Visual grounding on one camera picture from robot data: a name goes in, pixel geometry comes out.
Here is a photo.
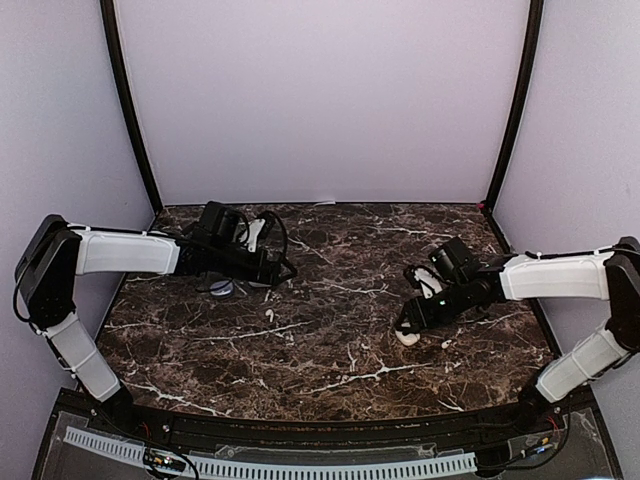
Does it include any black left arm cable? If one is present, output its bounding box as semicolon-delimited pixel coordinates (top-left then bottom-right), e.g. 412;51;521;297
194;209;291;296

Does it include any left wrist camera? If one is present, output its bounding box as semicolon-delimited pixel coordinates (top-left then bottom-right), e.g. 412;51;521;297
243;212;275;253

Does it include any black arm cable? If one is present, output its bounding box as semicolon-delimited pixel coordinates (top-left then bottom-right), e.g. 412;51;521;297
529;242;640;261
194;209;291;296

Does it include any black front rail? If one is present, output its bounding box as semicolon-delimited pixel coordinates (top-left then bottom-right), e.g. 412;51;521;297
131;404;520;449

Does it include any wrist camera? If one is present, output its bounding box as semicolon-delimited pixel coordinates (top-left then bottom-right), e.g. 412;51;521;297
243;212;275;253
403;265;443;299

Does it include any beige square charging case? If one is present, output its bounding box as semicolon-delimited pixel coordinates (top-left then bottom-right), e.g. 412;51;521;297
395;331;420;347

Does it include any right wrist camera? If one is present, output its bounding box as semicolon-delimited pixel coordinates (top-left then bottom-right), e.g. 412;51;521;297
403;265;443;299

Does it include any left black frame post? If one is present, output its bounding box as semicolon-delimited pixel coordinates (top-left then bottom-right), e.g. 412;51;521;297
99;0;164;214

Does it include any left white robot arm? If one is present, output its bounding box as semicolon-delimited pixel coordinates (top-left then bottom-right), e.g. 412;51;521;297
12;201;297;436

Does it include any black frame post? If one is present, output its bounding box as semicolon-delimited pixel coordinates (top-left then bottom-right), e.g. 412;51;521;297
482;0;544;215
99;0;164;214

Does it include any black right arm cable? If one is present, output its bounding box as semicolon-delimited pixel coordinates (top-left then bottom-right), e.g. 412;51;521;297
529;242;640;261

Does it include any white oval charging case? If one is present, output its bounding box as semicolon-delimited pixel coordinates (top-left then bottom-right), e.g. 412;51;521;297
248;281;270;288

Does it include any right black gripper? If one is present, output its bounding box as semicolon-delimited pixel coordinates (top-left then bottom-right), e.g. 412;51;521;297
397;278;473;333

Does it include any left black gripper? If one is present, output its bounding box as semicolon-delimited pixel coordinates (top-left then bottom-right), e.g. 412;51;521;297
211;241;298;287

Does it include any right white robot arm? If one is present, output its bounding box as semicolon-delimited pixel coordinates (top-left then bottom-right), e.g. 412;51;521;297
394;236;639;434

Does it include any purple round charging case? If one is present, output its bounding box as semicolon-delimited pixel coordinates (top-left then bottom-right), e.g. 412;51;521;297
209;280;235;298

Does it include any right black frame post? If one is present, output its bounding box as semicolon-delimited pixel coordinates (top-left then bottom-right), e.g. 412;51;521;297
482;0;544;215

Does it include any white slotted cable duct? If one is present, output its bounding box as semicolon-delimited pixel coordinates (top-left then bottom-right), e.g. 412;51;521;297
63;426;477;479

